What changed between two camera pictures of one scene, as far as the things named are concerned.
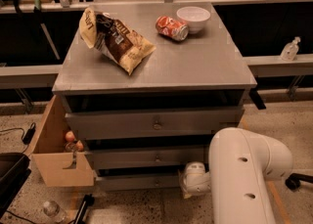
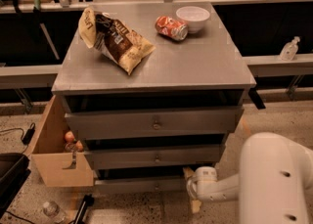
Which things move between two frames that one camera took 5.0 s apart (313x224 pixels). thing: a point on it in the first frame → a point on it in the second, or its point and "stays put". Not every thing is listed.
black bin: [14, 172] stays put
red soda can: [171, 27] stays put
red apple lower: [79, 146] stays put
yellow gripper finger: [181, 172] → [188, 172]
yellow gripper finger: [187, 196] → [196, 205]
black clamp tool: [87, 201] stays put
